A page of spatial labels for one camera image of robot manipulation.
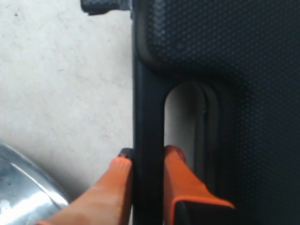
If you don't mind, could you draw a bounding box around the black plastic tool case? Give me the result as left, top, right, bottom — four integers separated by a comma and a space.
81, 0, 300, 225

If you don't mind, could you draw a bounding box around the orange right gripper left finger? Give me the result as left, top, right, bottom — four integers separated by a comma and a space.
36, 157, 132, 225

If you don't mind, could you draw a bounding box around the round stainless steel tray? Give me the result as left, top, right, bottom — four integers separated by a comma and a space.
0, 143, 70, 225

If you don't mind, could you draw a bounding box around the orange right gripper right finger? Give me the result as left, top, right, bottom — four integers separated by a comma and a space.
164, 145, 235, 225

